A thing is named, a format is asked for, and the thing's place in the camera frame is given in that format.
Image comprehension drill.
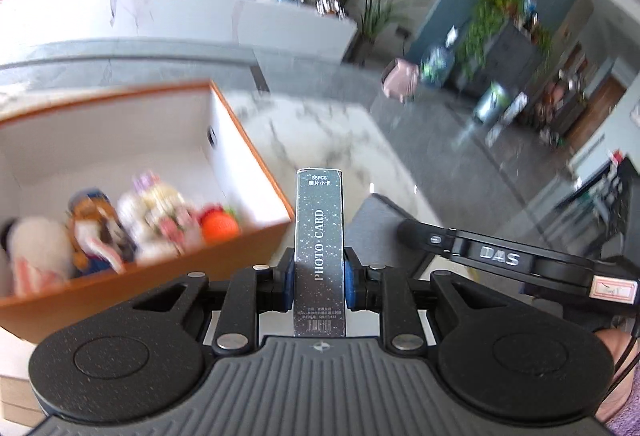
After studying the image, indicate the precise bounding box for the long-leaf potted plant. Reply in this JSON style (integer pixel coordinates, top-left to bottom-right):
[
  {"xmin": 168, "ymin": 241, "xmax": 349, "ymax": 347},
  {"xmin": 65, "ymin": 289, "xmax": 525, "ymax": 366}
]
[{"xmin": 352, "ymin": 0, "xmax": 402, "ymax": 68}]

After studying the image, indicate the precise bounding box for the green trailing vine plant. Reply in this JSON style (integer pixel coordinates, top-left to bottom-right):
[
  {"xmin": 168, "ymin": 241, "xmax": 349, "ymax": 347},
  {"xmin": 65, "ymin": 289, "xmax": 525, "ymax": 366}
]
[{"xmin": 457, "ymin": 0, "xmax": 527, "ymax": 82}]

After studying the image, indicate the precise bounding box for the white crocheted bunny doll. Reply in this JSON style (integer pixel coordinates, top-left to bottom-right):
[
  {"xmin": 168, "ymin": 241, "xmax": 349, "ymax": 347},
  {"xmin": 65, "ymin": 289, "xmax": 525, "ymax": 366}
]
[{"xmin": 117, "ymin": 171, "xmax": 206, "ymax": 267}]

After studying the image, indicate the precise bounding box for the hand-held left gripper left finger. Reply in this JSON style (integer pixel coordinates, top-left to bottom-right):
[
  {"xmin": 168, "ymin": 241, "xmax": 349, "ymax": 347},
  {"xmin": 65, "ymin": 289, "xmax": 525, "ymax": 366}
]
[{"xmin": 132, "ymin": 249, "xmax": 296, "ymax": 358}]

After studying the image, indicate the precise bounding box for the white pink striped plush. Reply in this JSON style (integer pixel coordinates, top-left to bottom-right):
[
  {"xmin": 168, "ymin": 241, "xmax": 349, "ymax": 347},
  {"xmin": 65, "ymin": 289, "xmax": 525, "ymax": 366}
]
[{"xmin": 0, "ymin": 214, "xmax": 76, "ymax": 298}]

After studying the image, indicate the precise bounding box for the brown teddy plush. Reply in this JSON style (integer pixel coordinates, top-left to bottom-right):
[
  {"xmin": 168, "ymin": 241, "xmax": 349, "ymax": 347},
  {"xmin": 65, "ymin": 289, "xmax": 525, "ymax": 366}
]
[{"xmin": 67, "ymin": 188, "xmax": 136, "ymax": 275}]

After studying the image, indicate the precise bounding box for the orange crocheted persimmon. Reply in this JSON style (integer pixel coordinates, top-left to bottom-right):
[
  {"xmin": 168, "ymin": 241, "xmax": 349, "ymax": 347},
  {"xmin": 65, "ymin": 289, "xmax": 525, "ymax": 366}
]
[{"xmin": 198, "ymin": 203, "xmax": 241, "ymax": 245}]

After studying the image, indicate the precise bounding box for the grey pedal trash can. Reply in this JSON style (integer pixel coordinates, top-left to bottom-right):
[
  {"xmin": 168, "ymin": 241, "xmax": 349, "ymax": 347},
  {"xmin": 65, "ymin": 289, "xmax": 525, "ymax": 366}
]
[{"xmin": 474, "ymin": 80, "xmax": 511, "ymax": 125}]

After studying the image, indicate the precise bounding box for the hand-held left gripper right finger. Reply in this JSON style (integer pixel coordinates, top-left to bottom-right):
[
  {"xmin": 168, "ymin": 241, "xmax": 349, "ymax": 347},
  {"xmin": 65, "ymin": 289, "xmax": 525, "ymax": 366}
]
[{"xmin": 343, "ymin": 249, "xmax": 501, "ymax": 352}]

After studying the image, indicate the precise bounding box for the silver card box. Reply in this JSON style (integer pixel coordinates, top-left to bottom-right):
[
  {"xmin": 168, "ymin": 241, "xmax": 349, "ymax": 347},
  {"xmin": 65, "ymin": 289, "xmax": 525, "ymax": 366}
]
[{"xmin": 293, "ymin": 168, "xmax": 348, "ymax": 338}]

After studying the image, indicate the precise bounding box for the dark grey cabinet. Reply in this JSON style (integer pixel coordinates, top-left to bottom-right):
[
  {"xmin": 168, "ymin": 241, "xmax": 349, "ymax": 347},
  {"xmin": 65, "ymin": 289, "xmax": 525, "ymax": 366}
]
[{"xmin": 450, "ymin": 18, "xmax": 552, "ymax": 93}]

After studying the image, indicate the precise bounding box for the orange cardboard storage box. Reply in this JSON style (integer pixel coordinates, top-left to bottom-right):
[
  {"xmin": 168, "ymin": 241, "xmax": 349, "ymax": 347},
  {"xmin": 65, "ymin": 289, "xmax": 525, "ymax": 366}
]
[{"xmin": 0, "ymin": 80, "xmax": 296, "ymax": 345}]

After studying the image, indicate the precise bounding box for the water bottle with pump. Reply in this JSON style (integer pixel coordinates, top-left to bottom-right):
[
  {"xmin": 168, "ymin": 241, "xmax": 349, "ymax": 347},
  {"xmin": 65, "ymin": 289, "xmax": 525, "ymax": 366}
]
[{"xmin": 419, "ymin": 28, "xmax": 459, "ymax": 87}]

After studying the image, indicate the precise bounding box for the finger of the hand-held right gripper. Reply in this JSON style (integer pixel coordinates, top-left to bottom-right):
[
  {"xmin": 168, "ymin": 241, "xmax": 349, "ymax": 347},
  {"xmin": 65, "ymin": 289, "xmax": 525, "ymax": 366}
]
[{"xmin": 397, "ymin": 219, "xmax": 459, "ymax": 262}]

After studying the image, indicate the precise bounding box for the white marble television console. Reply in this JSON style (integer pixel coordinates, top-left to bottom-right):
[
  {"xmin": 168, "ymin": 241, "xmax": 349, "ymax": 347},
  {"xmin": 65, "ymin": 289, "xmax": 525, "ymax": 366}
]
[{"xmin": 0, "ymin": 0, "xmax": 359, "ymax": 68}]

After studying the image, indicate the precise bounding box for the person's right forearm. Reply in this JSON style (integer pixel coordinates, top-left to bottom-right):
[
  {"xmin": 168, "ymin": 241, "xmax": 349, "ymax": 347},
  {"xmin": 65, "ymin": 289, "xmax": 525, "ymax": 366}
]
[{"xmin": 594, "ymin": 328, "xmax": 640, "ymax": 436}]

